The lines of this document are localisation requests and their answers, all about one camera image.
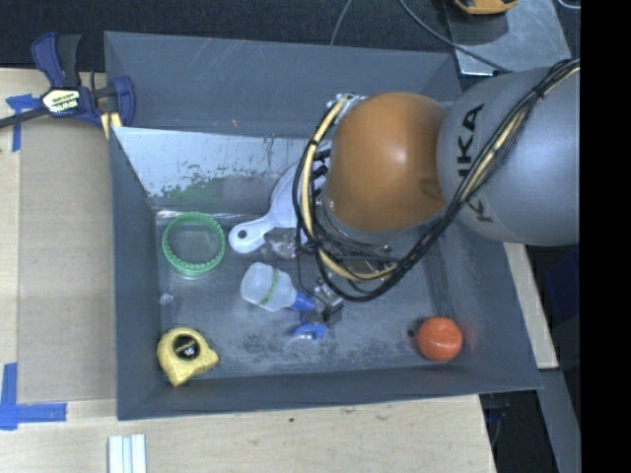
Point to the white plastic scoop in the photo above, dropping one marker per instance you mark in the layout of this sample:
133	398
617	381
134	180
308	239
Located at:
283	205

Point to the orange ball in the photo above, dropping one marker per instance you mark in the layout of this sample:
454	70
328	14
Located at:
439	339

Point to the clear grey rough lump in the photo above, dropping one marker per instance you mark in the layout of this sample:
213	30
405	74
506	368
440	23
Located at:
280	245

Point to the clear spray bottle blue nozzle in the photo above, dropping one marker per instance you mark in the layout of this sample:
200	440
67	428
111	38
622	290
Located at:
266	289

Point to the brown flat board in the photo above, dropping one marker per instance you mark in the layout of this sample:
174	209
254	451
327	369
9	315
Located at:
64	264

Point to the grey metal bin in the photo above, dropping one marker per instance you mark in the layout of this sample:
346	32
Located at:
207	91

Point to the yellow tape measure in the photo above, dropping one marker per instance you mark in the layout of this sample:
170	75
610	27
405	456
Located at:
187	358

